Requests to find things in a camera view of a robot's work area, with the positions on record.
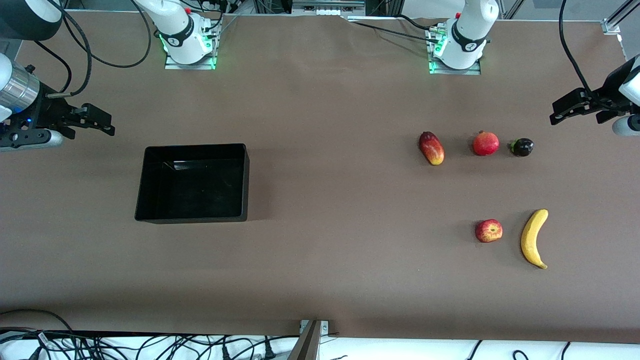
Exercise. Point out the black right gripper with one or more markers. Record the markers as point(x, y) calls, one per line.
point(51, 109)

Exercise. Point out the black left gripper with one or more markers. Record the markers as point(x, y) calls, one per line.
point(603, 99)

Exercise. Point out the black plastic box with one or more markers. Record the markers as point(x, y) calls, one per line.
point(192, 187)

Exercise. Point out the yellow banana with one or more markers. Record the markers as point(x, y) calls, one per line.
point(531, 240)

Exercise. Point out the red apple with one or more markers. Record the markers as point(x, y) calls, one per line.
point(488, 231)

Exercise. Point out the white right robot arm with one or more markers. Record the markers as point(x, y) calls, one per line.
point(182, 35)

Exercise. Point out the dark purple mangosteen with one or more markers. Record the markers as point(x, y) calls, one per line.
point(522, 147)

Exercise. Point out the red pomegranate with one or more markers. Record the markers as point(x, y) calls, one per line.
point(485, 144)

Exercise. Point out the red yellow mango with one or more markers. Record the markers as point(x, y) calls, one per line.
point(432, 148)

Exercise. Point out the brown table cover mat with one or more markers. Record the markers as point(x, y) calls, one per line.
point(320, 100)

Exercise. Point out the white power strip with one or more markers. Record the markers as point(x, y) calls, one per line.
point(325, 10)

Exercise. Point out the aluminium frame profile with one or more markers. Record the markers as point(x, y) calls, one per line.
point(611, 25)

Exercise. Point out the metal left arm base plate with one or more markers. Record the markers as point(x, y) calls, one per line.
point(470, 71)

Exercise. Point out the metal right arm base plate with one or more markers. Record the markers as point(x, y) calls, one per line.
point(200, 65)

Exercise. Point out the metal table edge bracket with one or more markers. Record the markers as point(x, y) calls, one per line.
point(307, 345)

